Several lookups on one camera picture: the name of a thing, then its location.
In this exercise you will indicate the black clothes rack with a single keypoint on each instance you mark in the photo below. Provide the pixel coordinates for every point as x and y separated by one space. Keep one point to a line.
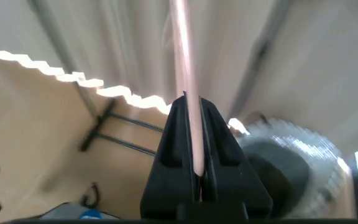
97 124

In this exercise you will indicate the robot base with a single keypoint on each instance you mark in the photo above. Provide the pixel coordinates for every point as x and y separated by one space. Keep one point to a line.
64 213

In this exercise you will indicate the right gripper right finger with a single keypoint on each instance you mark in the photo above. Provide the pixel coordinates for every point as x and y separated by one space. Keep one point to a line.
235 183

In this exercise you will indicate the white laundry basket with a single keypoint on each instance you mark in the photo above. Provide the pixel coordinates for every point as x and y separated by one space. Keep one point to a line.
306 133

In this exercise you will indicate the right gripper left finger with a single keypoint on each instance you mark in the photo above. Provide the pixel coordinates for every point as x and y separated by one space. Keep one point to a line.
169 180

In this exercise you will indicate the pink clothes hanger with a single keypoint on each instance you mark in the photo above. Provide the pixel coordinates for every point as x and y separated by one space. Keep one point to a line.
186 93

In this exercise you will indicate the beige curtain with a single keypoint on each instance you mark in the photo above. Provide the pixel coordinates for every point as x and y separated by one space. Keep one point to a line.
120 37

